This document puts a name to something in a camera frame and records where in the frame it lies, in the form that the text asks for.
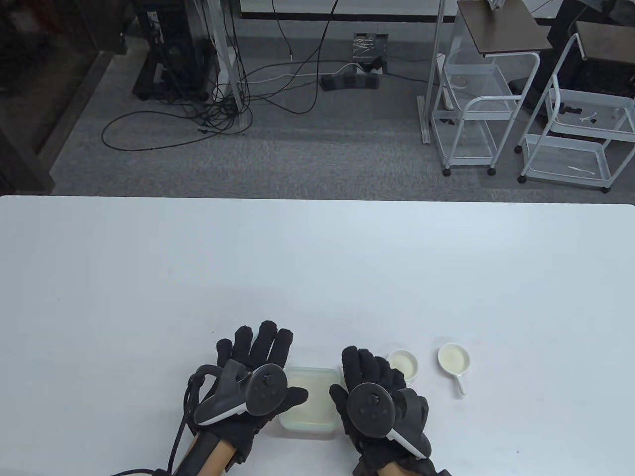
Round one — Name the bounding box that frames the person's left hand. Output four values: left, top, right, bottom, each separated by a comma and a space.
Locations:
198, 320, 309, 464

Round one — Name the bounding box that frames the person's right hand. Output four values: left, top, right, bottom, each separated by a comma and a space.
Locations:
329, 346, 438, 474

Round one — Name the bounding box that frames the small round white dish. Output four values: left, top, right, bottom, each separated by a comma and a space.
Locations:
386, 350, 419, 383

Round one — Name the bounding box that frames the clear lid with green rim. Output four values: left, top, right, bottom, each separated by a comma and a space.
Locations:
279, 367, 342, 431

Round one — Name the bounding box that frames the clear plastic sugar container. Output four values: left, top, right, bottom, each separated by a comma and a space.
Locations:
278, 367, 342, 433

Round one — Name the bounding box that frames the person's left forearm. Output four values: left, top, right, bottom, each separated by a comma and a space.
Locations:
201, 436, 239, 476

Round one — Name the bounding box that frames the black and white right controller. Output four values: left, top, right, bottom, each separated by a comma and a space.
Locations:
346, 383, 432, 459

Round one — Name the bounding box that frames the black and white controller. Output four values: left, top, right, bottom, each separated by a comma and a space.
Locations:
188, 361, 288, 426
346, 383, 432, 459

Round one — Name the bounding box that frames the black and white left controller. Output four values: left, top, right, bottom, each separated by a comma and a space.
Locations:
188, 361, 288, 426

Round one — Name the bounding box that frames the black power strip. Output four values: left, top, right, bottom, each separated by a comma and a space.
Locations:
320, 71, 382, 92

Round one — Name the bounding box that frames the black computer rack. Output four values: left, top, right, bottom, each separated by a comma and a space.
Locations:
131, 0, 219, 102

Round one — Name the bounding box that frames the black floor box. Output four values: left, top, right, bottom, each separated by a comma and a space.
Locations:
353, 33, 388, 70

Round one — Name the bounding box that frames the dark glass partition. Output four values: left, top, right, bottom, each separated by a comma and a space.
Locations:
0, 0, 134, 195

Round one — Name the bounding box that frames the white cart with brown top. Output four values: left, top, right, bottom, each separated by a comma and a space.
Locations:
516, 21, 635, 194
431, 0, 554, 177

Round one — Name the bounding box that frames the white dish with handle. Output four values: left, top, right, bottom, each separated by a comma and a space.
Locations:
438, 343, 470, 396

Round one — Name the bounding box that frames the black glove cable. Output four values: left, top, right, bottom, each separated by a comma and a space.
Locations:
112, 374, 204, 476

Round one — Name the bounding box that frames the silver aluminium frame leg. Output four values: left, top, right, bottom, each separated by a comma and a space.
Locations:
206, 0, 253, 134
417, 0, 447, 145

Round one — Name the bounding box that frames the bundle of black floor cables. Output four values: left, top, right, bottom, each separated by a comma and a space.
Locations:
102, 0, 392, 152

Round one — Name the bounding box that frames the white floor cable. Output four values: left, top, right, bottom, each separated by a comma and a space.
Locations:
243, 62, 358, 85

